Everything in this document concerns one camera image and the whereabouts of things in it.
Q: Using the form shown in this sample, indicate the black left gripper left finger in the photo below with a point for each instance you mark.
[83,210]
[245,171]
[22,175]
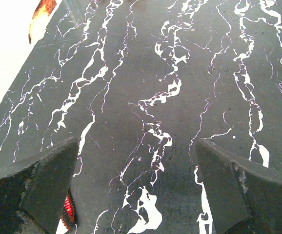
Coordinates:
[35,192]

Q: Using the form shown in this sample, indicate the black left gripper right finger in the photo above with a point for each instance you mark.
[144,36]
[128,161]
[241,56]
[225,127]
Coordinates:
[244,197]

